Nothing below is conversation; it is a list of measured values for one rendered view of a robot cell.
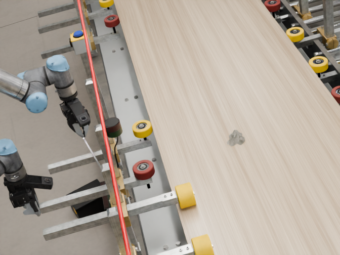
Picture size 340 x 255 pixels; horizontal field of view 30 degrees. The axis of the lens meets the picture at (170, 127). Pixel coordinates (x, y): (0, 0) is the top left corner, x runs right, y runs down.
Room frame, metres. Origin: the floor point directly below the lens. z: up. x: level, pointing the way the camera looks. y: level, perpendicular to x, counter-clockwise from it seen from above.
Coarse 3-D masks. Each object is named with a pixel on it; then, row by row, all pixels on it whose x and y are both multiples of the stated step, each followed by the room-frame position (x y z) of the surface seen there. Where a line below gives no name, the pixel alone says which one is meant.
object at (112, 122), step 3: (108, 120) 1.87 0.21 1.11; (111, 120) 1.87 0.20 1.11; (114, 120) 1.86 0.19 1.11; (117, 120) 1.86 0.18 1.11; (105, 123) 1.86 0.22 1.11; (108, 123) 1.85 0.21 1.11; (111, 123) 1.85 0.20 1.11; (114, 123) 1.84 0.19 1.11; (108, 126) 1.84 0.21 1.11; (111, 126) 1.83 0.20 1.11; (108, 138) 1.85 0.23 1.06; (117, 138) 1.86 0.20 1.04; (117, 141) 1.86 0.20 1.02; (114, 147) 1.86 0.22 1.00; (114, 150) 1.86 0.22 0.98; (114, 153) 1.86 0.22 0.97; (117, 162) 1.86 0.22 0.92; (117, 165) 1.86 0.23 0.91
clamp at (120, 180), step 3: (120, 171) 1.87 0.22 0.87; (120, 174) 1.85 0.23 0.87; (123, 174) 1.88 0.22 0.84; (117, 177) 1.84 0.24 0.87; (120, 177) 1.83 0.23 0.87; (117, 180) 1.82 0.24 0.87; (120, 180) 1.82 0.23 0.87; (117, 183) 1.80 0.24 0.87; (120, 183) 1.80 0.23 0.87; (123, 183) 1.80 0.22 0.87; (120, 186) 1.78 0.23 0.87; (123, 186) 1.78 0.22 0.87; (120, 189) 1.77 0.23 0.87; (123, 189) 1.77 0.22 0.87; (123, 192) 1.77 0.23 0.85; (126, 195) 1.77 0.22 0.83
